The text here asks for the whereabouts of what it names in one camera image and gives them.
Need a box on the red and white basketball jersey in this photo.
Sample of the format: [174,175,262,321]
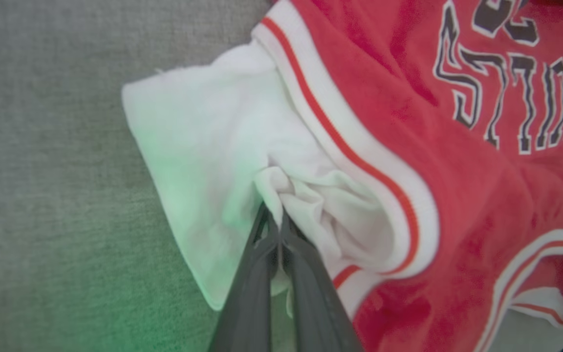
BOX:
[121,0,563,352]

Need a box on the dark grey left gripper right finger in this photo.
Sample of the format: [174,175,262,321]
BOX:
[279,209,365,352]

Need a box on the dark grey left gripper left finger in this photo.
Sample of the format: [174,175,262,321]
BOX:
[207,202,281,352]

